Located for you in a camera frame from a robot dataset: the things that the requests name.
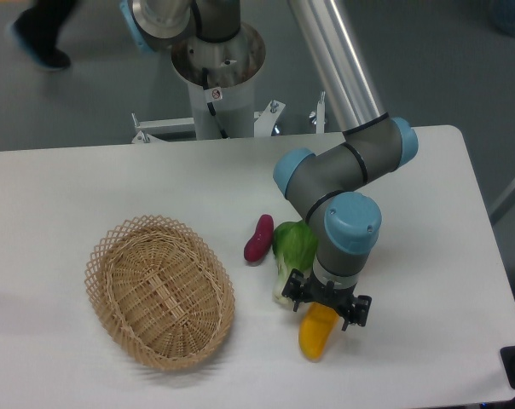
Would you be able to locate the purple sweet potato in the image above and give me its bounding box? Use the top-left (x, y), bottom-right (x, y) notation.
top-left (243, 214), bottom-right (274, 263)

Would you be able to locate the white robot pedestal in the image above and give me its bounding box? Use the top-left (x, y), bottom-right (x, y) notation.
top-left (171, 23), bottom-right (265, 115)

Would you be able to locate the person's dark shoe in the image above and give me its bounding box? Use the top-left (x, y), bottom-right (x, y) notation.
top-left (8, 0), bottom-right (79, 71)

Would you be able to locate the woven wicker basket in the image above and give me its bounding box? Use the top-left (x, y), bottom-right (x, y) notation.
top-left (84, 216), bottom-right (235, 371)

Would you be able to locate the green bok choy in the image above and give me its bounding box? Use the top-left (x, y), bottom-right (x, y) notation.
top-left (272, 220), bottom-right (318, 304)

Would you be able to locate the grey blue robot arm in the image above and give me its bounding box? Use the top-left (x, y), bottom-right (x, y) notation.
top-left (120, 1), bottom-right (419, 326)

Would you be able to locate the white metal base frame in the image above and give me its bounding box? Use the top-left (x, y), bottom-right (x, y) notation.
top-left (130, 90), bottom-right (329, 145)

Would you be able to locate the yellow mango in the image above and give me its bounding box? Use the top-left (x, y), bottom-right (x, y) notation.
top-left (298, 302), bottom-right (339, 361)

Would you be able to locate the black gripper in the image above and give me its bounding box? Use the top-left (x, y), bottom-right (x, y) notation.
top-left (281, 271), bottom-right (372, 331)

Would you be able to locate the black cable on pedestal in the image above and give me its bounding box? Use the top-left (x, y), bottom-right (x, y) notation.
top-left (201, 67), bottom-right (229, 140)

